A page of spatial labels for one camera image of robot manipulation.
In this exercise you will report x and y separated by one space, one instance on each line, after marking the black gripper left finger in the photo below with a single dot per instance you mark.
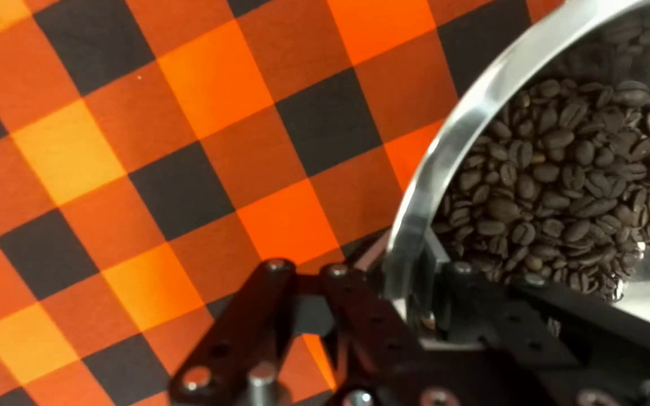
249 339

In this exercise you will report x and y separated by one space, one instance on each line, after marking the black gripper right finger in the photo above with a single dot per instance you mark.
551 353

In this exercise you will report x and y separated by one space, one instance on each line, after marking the brown coffee beans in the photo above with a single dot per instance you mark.
558 187

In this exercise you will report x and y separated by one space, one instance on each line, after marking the silver metal bowl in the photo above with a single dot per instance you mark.
446 149

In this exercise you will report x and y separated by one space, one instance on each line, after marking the orange black plaid tablecloth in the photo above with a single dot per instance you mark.
191 149

